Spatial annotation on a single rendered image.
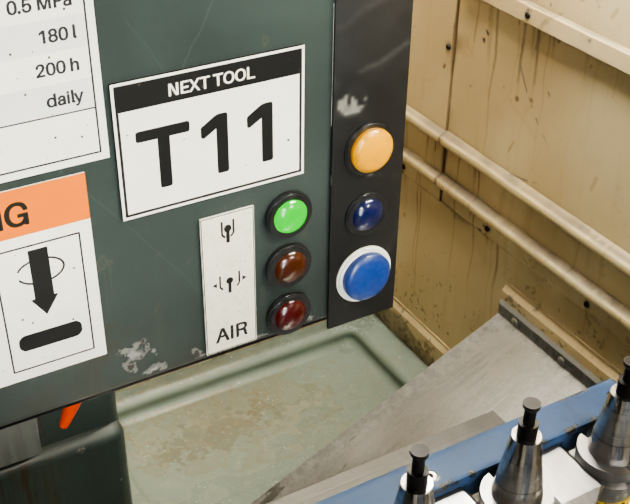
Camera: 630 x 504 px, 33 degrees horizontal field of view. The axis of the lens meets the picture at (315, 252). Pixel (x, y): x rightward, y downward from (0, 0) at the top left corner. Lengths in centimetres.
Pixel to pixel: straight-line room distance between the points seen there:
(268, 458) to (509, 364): 46
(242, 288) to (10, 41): 19
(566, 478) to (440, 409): 73
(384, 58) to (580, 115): 99
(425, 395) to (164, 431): 50
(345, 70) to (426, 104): 128
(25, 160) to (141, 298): 10
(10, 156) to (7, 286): 7
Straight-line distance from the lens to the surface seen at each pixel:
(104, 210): 50
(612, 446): 98
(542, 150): 159
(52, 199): 49
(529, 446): 89
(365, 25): 52
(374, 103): 54
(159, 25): 47
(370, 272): 59
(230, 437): 191
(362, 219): 57
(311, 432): 192
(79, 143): 48
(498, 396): 168
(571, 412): 103
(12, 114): 46
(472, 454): 97
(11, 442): 143
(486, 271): 179
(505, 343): 173
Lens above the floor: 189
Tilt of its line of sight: 33 degrees down
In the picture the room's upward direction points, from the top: 1 degrees clockwise
